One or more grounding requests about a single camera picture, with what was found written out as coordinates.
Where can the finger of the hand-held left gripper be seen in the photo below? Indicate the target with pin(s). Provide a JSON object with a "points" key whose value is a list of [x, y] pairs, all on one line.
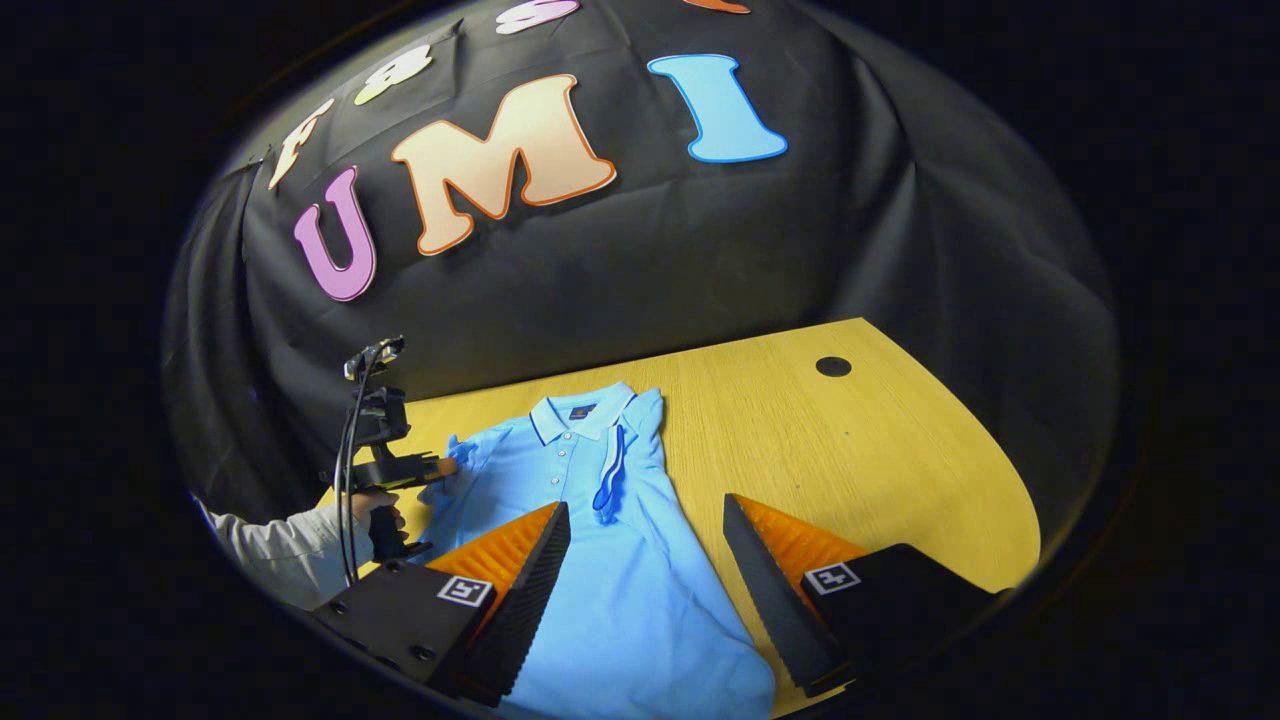
{"points": [[425, 470]]}

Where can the black backdrop cloth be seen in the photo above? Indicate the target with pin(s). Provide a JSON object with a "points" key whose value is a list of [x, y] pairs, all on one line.
{"points": [[650, 250]]}

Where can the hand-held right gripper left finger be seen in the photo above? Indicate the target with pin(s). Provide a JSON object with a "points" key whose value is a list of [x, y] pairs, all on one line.
{"points": [[520, 600]]}

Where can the light blue T-shirt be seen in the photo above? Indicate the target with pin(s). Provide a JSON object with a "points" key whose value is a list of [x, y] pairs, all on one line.
{"points": [[640, 600]]}

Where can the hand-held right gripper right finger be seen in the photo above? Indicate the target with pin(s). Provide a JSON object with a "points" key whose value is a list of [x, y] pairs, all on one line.
{"points": [[775, 600]]}

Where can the black round table hole cap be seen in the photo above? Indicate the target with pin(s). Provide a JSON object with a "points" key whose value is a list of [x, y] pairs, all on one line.
{"points": [[833, 366]]}

